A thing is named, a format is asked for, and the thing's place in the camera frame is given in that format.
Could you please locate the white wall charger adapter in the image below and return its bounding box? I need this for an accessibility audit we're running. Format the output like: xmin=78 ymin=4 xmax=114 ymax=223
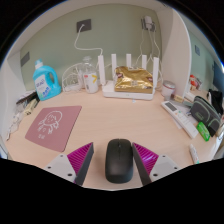
xmin=140 ymin=15 xmax=157 ymax=33

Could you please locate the small white jar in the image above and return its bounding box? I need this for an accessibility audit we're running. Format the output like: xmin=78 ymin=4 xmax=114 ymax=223
xmin=161 ymin=80 xmax=177 ymax=100

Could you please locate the clear plastic bottle white label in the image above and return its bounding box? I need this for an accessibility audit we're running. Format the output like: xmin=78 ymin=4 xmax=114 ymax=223
xmin=79 ymin=55 xmax=100 ymax=94

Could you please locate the white marker pen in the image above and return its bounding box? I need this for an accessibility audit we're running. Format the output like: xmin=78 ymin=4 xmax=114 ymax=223
xmin=189 ymin=143 xmax=200 ymax=165

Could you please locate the black computer mouse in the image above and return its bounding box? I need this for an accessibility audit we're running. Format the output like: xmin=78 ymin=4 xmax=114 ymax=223
xmin=104 ymin=138 xmax=135 ymax=184

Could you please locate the black bag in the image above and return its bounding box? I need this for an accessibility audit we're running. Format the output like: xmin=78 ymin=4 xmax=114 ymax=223
xmin=207 ymin=88 xmax=224 ymax=114

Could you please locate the white remote control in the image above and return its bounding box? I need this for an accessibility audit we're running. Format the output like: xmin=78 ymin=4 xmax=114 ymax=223
xmin=160 ymin=100 xmax=200 ymax=139

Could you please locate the blue detergent bottle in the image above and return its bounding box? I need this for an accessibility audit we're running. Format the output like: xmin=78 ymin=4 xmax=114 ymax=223
xmin=32 ymin=58 xmax=63 ymax=102

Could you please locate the white router with antennas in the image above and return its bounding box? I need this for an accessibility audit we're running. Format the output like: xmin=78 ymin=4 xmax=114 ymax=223
xmin=97 ymin=53 xmax=160 ymax=101

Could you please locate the stack of books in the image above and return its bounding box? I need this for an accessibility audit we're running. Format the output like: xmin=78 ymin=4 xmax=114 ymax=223
xmin=15 ymin=90 xmax=39 ymax=109

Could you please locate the small yellow box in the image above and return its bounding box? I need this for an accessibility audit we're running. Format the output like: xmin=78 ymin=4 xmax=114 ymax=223
xmin=22 ymin=98 xmax=39 ymax=116

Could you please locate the grey wall socket plate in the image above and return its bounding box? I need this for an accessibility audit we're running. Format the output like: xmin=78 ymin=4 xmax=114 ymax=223
xmin=76 ymin=18 xmax=92 ymax=33

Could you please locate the grey blank wall plate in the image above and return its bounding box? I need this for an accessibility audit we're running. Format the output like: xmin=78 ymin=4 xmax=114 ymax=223
xmin=19 ymin=51 xmax=31 ymax=68

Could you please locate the pink mouse pad with drawing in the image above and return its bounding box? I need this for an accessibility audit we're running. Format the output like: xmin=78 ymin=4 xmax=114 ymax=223
xmin=24 ymin=105 xmax=83 ymax=153

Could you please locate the black monitor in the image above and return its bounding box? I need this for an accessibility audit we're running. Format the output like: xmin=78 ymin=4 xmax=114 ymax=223
xmin=213 ymin=61 xmax=224 ymax=91

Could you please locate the white power strip with cables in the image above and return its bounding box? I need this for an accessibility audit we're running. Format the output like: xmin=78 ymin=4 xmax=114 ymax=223
xmin=61 ymin=62 xmax=84 ymax=93

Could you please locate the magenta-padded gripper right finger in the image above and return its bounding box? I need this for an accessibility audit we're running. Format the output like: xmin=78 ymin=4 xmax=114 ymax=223
xmin=131 ymin=142 xmax=183 ymax=187

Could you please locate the white wall socket cable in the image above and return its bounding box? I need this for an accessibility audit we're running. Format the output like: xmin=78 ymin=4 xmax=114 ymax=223
xmin=73 ymin=23 xmax=104 ymax=58

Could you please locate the gold foil bag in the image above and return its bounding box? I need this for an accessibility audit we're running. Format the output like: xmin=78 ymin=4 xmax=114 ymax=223
xmin=114 ymin=65 xmax=154 ymax=94

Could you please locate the grey zip pouch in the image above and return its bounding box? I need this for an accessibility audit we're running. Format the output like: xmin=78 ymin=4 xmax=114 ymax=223
xmin=190 ymin=95 xmax=222 ymax=138

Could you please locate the white shelf unit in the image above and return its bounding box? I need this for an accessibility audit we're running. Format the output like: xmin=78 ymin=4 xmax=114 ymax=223
xmin=0 ymin=0 xmax=194 ymax=141

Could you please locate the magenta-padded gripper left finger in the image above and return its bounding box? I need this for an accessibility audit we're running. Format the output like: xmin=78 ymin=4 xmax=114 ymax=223
xmin=43 ymin=141 xmax=95 ymax=187

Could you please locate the green small pack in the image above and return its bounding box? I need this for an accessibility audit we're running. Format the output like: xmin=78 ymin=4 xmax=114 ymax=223
xmin=196 ymin=121 xmax=211 ymax=142

